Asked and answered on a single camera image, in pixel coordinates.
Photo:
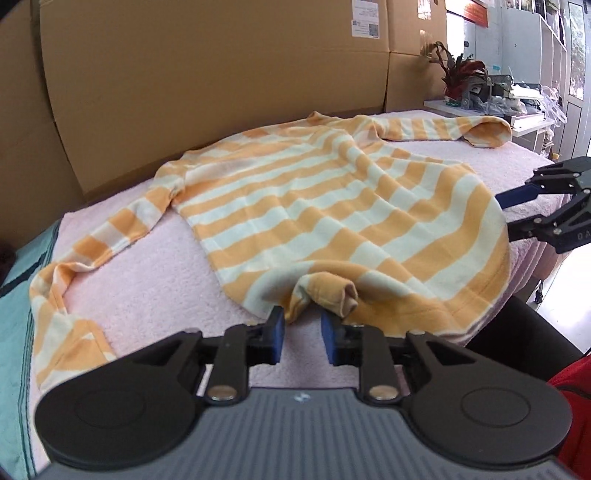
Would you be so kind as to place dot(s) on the pink terry towel blanket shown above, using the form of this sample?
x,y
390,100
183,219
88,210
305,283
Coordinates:
x,y
152,286

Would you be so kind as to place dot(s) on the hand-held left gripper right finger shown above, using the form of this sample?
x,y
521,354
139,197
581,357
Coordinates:
x,y
328,339

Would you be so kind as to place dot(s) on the white side table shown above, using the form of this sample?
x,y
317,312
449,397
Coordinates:
x,y
438,105

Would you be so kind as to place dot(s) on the cardboard box with small label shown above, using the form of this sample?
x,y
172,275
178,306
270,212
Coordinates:
x,y
27,138

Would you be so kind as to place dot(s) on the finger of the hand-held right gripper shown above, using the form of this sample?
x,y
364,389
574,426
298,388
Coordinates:
x,y
545,224
517,196

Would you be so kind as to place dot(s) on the plain cardboard box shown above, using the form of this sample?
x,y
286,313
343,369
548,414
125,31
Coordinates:
x,y
406,78

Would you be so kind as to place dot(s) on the cardboard box with clear tape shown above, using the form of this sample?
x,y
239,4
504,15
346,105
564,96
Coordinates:
x,y
411,27

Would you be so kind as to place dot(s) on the orange white striped sweater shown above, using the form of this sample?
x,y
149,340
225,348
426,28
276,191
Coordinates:
x,y
323,198

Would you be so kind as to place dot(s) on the person's dark trouser leg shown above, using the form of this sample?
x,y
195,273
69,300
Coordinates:
x,y
521,332

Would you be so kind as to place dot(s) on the cardboard box with shipping label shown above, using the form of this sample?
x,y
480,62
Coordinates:
x,y
207,83

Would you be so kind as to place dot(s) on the teal bed sheet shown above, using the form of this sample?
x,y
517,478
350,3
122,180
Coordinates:
x,y
18,350

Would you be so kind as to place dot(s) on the clear plastic bags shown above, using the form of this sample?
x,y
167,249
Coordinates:
x,y
549,99

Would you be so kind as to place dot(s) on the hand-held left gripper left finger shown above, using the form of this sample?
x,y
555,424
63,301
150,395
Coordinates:
x,y
278,337

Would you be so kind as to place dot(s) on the grey plastic bracket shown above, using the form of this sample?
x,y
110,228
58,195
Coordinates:
x,y
475,92

